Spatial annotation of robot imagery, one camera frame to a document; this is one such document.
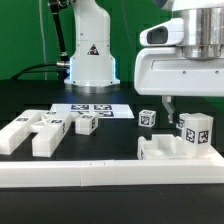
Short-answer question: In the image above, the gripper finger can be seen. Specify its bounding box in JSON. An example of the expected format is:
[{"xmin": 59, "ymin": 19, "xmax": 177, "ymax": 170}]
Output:
[{"xmin": 162, "ymin": 96, "xmax": 175, "ymax": 124}]

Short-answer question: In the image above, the white marker sheet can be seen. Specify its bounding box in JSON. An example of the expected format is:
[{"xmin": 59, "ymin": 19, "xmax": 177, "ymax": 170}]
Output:
[{"xmin": 50, "ymin": 104, "xmax": 134, "ymax": 119}]

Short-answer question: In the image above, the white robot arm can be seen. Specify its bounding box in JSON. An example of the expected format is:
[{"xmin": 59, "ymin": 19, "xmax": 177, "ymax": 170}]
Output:
[{"xmin": 65, "ymin": 0, "xmax": 224, "ymax": 114}]

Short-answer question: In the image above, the white chair seat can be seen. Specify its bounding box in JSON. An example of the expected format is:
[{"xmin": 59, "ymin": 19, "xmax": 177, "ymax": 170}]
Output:
[{"xmin": 137, "ymin": 134, "xmax": 186, "ymax": 160}]

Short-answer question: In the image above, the white L-shaped fence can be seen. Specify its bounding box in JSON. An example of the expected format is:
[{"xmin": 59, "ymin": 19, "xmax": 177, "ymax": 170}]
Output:
[{"xmin": 0, "ymin": 147, "xmax": 224, "ymax": 188}]

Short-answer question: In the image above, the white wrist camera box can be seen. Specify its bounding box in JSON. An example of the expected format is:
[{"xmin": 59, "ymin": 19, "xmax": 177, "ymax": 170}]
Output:
[{"xmin": 139, "ymin": 18, "xmax": 184, "ymax": 47}]

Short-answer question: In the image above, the black cable bundle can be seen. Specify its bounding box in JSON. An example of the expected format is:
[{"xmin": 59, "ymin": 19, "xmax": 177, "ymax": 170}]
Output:
[{"xmin": 10, "ymin": 0, "xmax": 72, "ymax": 80}]

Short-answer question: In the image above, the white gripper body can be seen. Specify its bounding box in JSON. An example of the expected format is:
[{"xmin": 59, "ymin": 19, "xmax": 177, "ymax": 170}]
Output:
[{"xmin": 134, "ymin": 47, "xmax": 224, "ymax": 97}]

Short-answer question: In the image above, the small white tag cube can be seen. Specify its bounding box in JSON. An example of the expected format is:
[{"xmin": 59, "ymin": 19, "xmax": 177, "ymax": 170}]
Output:
[
  {"xmin": 138, "ymin": 110, "xmax": 156, "ymax": 127},
  {"xmin": 176, "ymin": 113, "xmax": 186, "ymax": 130}
]

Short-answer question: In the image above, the white chair back frame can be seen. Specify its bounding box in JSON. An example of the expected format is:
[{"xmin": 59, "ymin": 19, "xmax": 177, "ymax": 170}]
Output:
[{"xmin": 0, "ymin": 110, "xmax": 72, "ymax": 157}]

